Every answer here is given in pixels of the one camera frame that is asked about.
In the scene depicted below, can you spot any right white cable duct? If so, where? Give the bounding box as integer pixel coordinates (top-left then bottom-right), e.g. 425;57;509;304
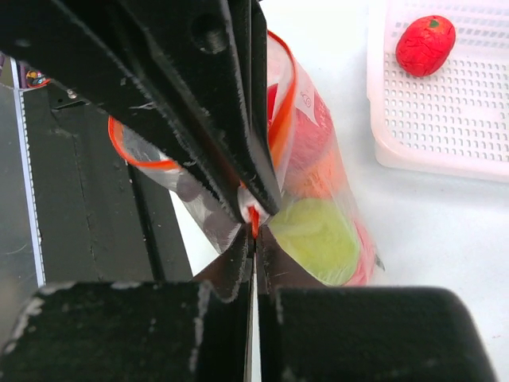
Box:
10;58;46;287

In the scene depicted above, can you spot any white plastic basket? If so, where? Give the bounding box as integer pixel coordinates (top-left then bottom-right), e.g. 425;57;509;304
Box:
367;1;508;182

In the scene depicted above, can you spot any orange fruit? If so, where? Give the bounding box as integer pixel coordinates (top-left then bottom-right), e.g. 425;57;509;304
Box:
287;150;348;199

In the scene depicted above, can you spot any yellow green pear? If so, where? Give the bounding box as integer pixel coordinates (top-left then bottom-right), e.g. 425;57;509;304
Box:
269;198;360;286

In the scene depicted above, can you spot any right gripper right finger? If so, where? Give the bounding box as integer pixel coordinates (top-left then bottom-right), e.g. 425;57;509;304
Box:
256;228;496;381

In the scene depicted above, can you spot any red green apple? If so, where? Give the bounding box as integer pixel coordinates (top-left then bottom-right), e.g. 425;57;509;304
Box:
267;84;333;174

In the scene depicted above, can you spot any clear zip bag orange zipper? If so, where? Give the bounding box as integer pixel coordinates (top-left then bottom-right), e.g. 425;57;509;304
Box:
108;33;381;287

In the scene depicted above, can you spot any small red apple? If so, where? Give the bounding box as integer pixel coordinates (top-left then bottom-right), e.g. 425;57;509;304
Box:
395;15;456;77

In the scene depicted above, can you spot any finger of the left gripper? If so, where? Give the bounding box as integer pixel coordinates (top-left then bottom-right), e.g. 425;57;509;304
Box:
1;1;251;218
251;1;281;215

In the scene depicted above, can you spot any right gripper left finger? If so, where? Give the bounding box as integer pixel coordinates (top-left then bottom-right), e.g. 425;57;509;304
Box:
1;227;253;381

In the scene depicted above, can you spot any large red apple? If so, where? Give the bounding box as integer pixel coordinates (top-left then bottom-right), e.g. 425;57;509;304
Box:
348;221;376;287

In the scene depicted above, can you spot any dark purple grape bunch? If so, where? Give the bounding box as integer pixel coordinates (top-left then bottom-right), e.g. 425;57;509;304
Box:
176;173;240;254

